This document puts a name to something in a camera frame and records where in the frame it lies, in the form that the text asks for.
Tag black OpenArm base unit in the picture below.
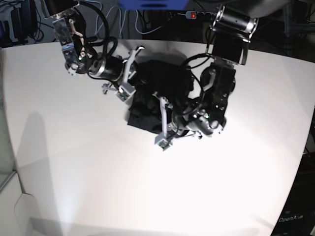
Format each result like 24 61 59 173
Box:
271 153 315 236

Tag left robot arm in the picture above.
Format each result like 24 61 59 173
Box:
155 0 287 150

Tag black power brick on floor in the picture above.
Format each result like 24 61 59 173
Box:
11 0 37 41

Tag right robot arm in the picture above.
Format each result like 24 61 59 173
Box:
40 0 144 102

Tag black long-sleeve T-shirt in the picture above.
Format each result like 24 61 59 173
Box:
127 60 193 134

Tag grey cable bundle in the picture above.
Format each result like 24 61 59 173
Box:
94 2 173 39

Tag blue box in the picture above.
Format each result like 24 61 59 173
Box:
119 0 189 10

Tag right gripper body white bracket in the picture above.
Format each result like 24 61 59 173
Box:
102 46 145 102

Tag white power strip red switch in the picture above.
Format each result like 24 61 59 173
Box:
184 11 214 20

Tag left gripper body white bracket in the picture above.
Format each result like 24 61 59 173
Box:
152 91 205 151

